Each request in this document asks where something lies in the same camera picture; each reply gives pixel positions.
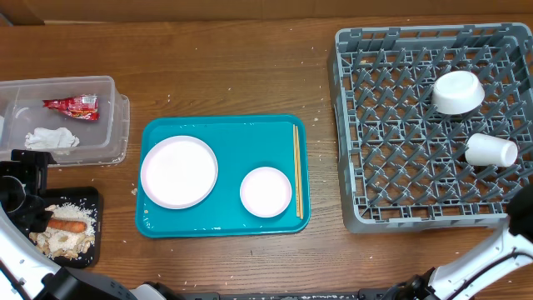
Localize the white tissue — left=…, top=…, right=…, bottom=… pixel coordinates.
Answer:
left=24, top=127, right=80, bottom=150

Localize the orange carrot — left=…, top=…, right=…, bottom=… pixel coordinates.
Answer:
left=47, top=218, right=87, bottom=233

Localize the peanut shells and rice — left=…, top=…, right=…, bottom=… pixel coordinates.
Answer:
left=28, top=203, right=97, bottom=260

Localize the red snack wrapper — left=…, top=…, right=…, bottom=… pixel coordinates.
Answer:
left=42, top=94, right=99, bottom=121

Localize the large pink plate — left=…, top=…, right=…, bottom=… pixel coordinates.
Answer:
left=140, top=136, right=218, bottom=209

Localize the light green bowl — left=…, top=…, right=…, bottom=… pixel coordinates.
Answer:
left=431, top=71, right=485, bottom=115

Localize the white plastic cup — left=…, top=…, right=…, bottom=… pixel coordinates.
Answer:
left=465, top=133, right=518, bottom=168

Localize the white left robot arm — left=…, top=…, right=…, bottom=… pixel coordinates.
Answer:
left=1, top=150, right=180, bottom=300

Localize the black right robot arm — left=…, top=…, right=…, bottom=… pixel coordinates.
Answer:
left=382, top=185, right=532, bottom=300

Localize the black food waste tray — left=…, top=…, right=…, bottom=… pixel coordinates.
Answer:
left=42, top=187, right=103, bottom=268

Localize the clear plastic waste bin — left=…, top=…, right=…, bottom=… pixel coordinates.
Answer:
left=1, top=76, right=130, bottom=167

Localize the teal plastic tray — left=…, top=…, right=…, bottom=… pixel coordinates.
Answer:
left=135, top=114, right=311, bottom=238

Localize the small white plate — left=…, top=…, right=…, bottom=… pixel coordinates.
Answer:
left=240, top=167, right=292, bottom=218

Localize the wooden chopstick left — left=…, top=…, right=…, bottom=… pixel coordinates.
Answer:
left=293, top=124, right=302, bottom=219

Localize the wooden chopstick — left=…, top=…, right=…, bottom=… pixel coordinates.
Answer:
left=293, top=124, right=303, bottom=220
left=293, top=124, right=302, bottom=219

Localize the wooden chopstick right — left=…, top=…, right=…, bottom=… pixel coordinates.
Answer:
left=293, top=124, right=303, bottom=220

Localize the grey plastic dish rack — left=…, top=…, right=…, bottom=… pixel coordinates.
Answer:
left=328, top=22, right=532, bottom=233

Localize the black rail at table edge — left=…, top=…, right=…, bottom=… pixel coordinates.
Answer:
left=178, top=288, right=387, bottom=300

